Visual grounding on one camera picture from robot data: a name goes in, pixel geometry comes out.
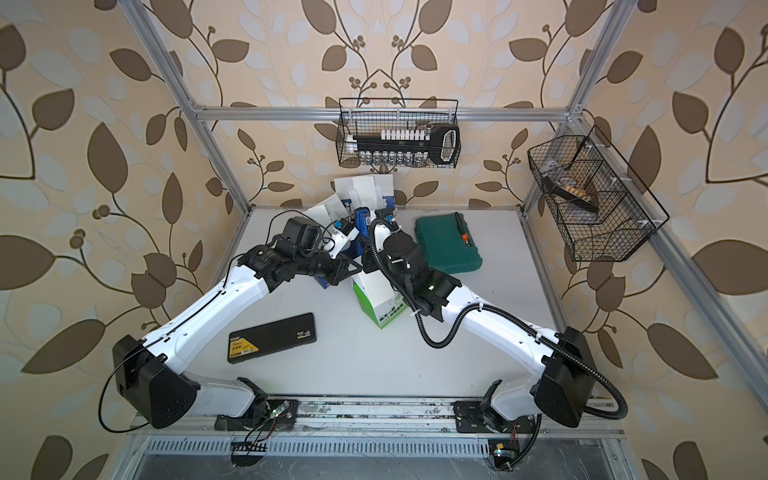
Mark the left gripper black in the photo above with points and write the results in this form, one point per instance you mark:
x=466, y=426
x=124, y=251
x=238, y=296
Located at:
x=339, y=268

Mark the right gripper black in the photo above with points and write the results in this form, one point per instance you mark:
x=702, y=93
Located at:
x=369, y=265

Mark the green white tissue pack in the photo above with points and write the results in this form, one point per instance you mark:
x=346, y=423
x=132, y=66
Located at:
x=377, y=298

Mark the blue stapler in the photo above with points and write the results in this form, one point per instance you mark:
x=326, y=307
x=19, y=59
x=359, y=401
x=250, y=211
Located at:
x=362, y=218

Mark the large blue white tote bag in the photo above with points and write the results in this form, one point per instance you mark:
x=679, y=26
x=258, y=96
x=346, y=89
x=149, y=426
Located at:
x=384, y=181

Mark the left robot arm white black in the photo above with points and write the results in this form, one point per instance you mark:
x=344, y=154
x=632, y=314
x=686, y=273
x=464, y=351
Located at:
x=151, y=373

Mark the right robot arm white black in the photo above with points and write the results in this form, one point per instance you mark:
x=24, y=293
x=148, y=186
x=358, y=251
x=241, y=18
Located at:
x=558, y=384

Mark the black flat box yellow label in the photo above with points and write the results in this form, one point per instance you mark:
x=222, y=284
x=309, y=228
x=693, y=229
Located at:
x=271, y=338

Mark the black socket tool set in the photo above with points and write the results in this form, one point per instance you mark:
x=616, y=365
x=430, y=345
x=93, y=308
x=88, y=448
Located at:
x=429, y=145

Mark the dark brush in basket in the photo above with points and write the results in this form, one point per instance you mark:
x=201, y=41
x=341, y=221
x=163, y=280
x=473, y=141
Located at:
x=569, y=197

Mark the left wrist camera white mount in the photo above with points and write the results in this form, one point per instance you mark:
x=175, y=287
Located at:
x=343, y=235

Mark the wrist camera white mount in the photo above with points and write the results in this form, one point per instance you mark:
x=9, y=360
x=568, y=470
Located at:
x=387, y=217
x=343, y=235

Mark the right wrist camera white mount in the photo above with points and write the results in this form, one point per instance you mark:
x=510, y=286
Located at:
x=387, y=217

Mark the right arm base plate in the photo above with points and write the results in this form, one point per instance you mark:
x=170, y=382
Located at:
x=471, y=417

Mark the back wall wire basket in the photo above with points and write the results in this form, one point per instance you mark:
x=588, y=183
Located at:
x=357, y=115

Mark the wall wire basket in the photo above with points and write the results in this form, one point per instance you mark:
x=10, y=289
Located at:
x=629, y=213
x=357, y=115

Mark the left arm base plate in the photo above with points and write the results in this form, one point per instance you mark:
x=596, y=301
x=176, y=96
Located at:
x=262, y=413

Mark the aluminium rail front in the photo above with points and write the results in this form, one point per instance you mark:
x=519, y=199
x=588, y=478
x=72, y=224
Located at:
x=364, y=427

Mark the right wall wire basket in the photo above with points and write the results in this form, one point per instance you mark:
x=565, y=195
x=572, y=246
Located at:
x=629, y=213

